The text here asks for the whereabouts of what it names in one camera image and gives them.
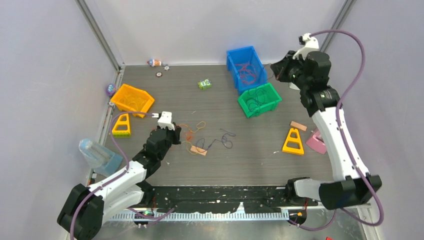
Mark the pink metronome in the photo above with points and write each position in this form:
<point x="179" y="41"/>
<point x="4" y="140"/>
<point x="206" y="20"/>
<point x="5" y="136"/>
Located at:
<point x="316" y="142"/>

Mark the blue plastic bin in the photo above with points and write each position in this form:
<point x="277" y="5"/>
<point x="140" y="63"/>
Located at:
<point x="246" y="68"/>

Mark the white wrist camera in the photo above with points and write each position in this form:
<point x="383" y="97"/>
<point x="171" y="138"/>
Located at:
<point x="165" y="121"/>
<point x="309" y="44"/>

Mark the purple round toy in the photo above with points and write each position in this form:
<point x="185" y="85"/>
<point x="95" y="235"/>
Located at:
<point x="111" y="90"/>

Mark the clear plastic bottle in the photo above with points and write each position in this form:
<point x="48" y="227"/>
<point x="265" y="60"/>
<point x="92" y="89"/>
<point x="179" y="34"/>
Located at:
<point x="102" y="160"/>

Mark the green monster toy block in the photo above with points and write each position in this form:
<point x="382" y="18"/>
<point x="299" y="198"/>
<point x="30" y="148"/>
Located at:
<point x="204" y="84"/>

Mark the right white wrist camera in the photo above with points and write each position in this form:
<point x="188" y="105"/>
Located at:
<point x="309" y="44"/>

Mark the green plastic bin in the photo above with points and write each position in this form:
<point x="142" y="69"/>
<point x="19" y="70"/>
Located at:
<point x="259" y="100"/>

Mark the small wooden block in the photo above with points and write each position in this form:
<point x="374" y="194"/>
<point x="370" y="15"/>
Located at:
<point x="194" y="150"/>

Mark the yellow triangle block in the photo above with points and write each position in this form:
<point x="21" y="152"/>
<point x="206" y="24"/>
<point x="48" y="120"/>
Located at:
<point x="293" y="143"/>
<point x="122" y="127"/>

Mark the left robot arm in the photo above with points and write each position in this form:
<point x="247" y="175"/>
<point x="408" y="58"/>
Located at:
<point x="87" y="208"/>

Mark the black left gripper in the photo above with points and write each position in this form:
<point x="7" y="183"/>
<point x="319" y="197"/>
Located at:
<point x="175" y="133"/>

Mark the white metronome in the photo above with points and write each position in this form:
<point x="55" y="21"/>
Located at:
<point x="293" y="86"/>

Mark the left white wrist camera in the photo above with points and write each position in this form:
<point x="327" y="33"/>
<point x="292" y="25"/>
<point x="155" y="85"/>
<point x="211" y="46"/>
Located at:
<point x="165" y="121"/>

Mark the orange plastic bin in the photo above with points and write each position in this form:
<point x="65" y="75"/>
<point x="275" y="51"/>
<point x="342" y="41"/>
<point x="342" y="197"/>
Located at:
<point x="132" y="99"/>

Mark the yellow triangle block left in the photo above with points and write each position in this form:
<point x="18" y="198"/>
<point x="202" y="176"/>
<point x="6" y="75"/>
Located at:
<point x="122" y="127"/>

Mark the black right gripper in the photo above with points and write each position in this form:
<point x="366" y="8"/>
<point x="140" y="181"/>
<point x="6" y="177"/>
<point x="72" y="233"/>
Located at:
<point x="280" y="68"/>

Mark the small clown figurine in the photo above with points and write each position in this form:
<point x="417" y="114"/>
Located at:
<point x="154" y="62"/>

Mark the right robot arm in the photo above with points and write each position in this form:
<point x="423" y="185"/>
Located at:
<point x="352" y="182"/>

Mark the yellow triangle block right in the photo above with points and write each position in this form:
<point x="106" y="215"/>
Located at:
<point x="293" y="143"/>

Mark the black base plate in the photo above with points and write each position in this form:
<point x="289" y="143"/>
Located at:
<point x="220" y="199"/>

